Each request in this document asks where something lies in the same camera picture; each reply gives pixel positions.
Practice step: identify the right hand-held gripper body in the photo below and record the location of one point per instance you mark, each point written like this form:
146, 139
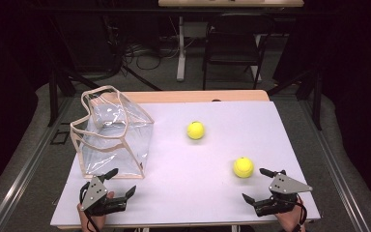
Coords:
283, 190

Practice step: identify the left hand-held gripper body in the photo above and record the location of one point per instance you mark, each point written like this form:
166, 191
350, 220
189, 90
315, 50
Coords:
94, 193

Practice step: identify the transparent bag with beige trim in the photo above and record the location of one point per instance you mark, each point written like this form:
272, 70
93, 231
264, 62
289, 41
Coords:
116, 151

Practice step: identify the yellow tennis ball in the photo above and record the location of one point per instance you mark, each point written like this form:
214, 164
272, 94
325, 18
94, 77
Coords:
195, 130
243, 167

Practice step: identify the person's left hand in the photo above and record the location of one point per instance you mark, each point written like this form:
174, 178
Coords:
101, 220

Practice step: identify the person's right hand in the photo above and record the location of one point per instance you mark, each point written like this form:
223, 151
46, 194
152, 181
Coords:
286, 221

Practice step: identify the white board sheet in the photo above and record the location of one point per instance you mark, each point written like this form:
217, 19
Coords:
190, 193

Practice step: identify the black metal stand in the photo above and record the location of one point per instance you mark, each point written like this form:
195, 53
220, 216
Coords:
53, 96
317, 96

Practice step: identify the wooden table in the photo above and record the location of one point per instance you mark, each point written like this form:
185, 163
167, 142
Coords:
190, 96

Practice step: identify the black folding chair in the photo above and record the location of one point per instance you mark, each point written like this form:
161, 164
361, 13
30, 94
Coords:
235, 42

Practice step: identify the white-legged background table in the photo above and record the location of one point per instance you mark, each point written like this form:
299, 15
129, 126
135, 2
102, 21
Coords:
181, 48

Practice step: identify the black square floor frame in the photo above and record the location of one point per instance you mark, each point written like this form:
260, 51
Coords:
59, 137

